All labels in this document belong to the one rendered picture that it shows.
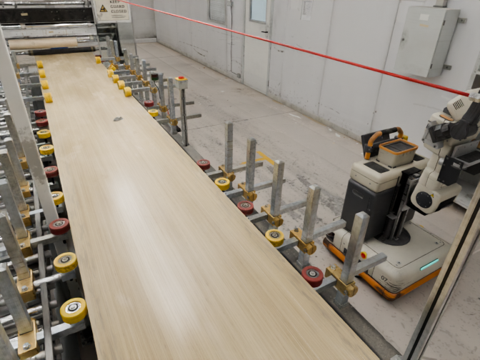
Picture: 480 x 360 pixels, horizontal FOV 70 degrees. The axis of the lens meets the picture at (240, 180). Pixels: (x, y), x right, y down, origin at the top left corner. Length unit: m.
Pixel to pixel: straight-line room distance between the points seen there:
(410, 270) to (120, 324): 1.84
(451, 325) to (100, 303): 2.12
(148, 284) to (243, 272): 0.34
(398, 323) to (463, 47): 2.62
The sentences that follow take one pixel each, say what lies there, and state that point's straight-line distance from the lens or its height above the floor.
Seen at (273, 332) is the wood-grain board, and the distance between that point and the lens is 1.17.
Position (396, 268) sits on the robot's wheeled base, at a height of 0.28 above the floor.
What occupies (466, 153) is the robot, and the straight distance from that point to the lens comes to 2.28.
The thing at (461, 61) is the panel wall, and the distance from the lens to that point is 4.03.
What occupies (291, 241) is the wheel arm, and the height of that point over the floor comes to 0.84.
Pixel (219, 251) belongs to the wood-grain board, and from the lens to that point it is 1.41.
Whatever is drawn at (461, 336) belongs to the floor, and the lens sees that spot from 2.66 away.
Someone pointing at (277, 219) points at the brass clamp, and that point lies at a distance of 1.71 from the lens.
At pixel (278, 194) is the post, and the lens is 1.66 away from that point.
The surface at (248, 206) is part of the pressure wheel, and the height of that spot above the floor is 0.90.
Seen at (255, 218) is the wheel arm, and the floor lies 0.82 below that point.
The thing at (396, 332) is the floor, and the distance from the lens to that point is 2.49.
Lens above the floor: 1.84
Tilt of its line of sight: 30 degrees down
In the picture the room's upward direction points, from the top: 2 degrees clockwise
